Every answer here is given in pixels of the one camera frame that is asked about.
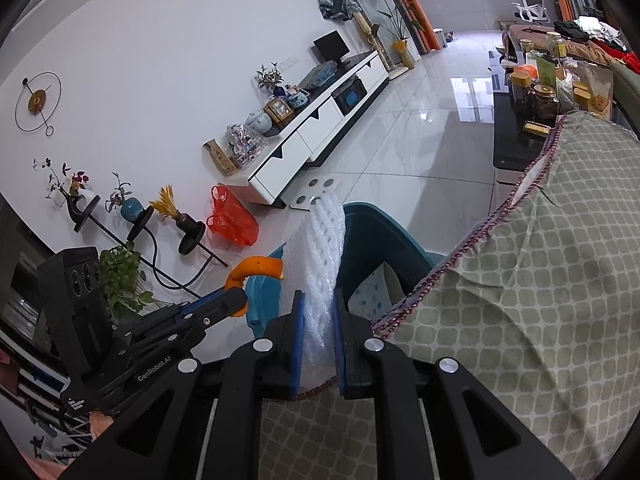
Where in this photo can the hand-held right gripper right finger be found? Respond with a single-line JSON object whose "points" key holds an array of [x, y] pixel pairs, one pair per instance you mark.
{"points": [[341, 350]]}

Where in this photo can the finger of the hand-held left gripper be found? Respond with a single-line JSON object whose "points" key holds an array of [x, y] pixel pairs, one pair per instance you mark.
{"points": [[227, 305], [200, 306]]}

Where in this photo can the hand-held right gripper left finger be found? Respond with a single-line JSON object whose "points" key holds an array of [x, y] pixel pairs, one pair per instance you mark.
{"points": [[298, 350]]}

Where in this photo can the orange peel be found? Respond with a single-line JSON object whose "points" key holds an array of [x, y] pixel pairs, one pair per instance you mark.
{"points": [[255, 266]]}

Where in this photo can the white blue tissue pack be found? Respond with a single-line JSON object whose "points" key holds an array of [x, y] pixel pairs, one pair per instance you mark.
{"points": [[375, 292]]}

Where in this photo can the white foam fruit net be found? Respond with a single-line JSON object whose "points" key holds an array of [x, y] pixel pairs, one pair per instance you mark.
{"points": [[322, 260]]}

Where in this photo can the teal trash bin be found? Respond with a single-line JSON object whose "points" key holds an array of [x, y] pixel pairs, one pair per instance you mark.
{"points": [[370, 230]]}

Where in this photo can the green leafy potted plant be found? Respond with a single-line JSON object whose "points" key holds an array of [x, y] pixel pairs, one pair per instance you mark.
{"points": [[122, 275]]}

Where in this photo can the black metal plant stand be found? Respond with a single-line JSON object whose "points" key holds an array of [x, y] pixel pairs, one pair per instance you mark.
{"points": [[150, 260]]}

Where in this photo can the dark shelf unit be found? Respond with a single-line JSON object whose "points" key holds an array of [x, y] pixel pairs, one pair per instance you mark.
{"points": [[25, 360]]}

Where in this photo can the red plastic bag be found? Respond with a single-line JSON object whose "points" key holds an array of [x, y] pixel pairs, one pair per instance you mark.
{"points": [[232, 220]]}

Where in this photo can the dark vase yellow wheat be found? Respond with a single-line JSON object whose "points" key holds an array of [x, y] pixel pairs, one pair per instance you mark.
{"points": [[182, 221]]}

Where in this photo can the blue vase with twigs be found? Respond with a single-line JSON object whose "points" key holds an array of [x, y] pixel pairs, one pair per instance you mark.
{"points": [[131, 208]]}

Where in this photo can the white vase red flowers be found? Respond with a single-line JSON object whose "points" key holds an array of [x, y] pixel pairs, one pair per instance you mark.
{"points": [[75, 190]]}

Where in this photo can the white board with holes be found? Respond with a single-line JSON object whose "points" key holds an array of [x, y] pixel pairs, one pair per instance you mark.
{"points": [[312, 192]]}

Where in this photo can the brown cardboard box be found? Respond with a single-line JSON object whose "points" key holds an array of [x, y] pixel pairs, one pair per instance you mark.
{"points": [[220, 157]]}

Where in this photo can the clear gift bag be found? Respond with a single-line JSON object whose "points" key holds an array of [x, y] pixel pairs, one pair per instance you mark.
{"points": [[246, 146]]}

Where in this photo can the blue white porcelain jar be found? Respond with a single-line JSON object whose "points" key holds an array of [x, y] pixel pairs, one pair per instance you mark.
{"points": [[258, 121]]}

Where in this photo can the white black tv cabinet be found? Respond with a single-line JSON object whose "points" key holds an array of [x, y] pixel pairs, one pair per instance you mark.
{"points": [[320, 125]]}

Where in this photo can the small plant in blue vase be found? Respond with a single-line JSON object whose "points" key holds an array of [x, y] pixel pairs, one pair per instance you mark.
{"points": [[270, 80]]}

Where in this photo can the black coffee table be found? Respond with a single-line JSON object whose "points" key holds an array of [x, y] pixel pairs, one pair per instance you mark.
{"points": [[510, 145]]}

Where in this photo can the black monitor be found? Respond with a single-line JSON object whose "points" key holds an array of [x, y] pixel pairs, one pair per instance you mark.
{"points": [[331, 45]]}

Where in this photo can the dark jar gold lid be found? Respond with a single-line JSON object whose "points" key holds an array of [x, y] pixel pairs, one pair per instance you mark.
{"points": [[545, 105], [520, 91]]}

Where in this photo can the dark patterned hanging cloth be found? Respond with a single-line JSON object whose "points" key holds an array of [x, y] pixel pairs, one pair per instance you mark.
{"points": [[335, 5]]}

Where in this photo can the tall potted green plant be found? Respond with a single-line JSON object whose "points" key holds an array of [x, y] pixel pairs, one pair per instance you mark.
{"points": [[400, 25]]}

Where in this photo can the green box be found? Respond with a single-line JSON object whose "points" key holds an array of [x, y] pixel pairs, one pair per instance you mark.
{"points": [[546, 75]]}

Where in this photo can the clear bag of crackers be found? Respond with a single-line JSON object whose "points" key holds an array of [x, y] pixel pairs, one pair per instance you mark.
{"points": [[595, 90]]}

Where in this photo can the glass jar yellow label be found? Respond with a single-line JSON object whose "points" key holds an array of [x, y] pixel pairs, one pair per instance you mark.
{"points": [[555, 46]]}

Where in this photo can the cluttered coffee table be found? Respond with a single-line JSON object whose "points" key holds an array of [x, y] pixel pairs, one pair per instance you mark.
{"points": [[585, 50]]}

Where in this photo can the green brown sofa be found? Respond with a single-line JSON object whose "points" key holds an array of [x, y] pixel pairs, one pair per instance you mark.
{"points": [[627, 85]]}

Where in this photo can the white office chair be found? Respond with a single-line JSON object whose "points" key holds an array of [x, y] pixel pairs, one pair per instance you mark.
{"points": [[532, 7]]}

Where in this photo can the red cloth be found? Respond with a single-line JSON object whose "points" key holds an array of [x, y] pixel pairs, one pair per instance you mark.
{"points": [[632, 62]]}

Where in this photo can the silver white clothes pile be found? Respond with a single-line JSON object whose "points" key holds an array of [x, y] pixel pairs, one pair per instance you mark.
{"points": [[600, 32]]}

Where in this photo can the gold picture frame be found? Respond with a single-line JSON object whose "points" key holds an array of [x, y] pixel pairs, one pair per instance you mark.
{"points": [[277, 110]]}

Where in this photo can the round wall clock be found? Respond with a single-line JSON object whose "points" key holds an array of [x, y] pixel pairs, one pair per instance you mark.
{"points": [[37, 100]]}

